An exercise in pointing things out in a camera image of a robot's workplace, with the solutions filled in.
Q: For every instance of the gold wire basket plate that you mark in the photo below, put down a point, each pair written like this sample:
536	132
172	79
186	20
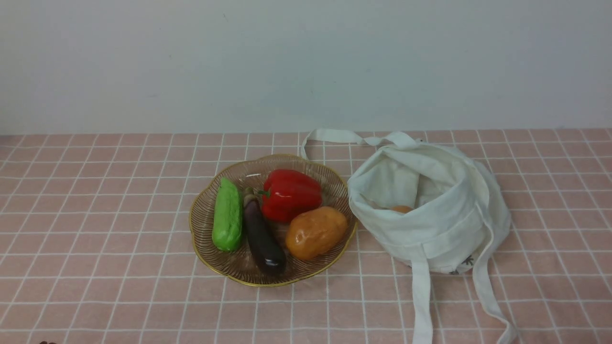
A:
240	265

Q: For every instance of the brown potato in basket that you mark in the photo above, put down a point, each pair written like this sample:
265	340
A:
315	232

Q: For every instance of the red bell pepper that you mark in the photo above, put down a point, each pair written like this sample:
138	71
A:
288	193

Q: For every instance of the dark purple eggplant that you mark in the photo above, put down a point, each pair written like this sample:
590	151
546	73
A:
267	253

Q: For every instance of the white cloth bag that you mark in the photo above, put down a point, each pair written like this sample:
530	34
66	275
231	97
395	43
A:
459	217

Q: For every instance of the green cucumber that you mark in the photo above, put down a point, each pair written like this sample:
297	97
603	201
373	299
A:
227	223

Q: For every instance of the orange-brown potato from bag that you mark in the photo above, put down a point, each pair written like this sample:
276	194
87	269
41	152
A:
402	209

